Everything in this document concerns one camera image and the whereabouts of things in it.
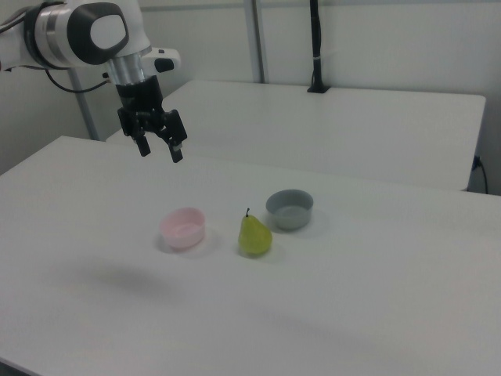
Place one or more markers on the black pole with base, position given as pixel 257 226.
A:
pixel 316 47

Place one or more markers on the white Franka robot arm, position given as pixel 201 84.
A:
pixel 58 35

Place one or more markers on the grey plastic bowl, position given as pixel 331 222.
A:
pixel 290 209

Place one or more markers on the white side table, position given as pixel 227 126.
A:
pixel 313 129

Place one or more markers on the green pear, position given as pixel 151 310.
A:
pixel 254 237

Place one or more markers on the pink plastic bowl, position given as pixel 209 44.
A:
pixel 183 229

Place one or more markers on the grey partition post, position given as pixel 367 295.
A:
pixel 256 39
pixel 84 105

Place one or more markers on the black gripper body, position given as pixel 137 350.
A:
pixel 139 98

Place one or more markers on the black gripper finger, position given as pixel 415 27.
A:
pixel 144 147
pixel 177 135

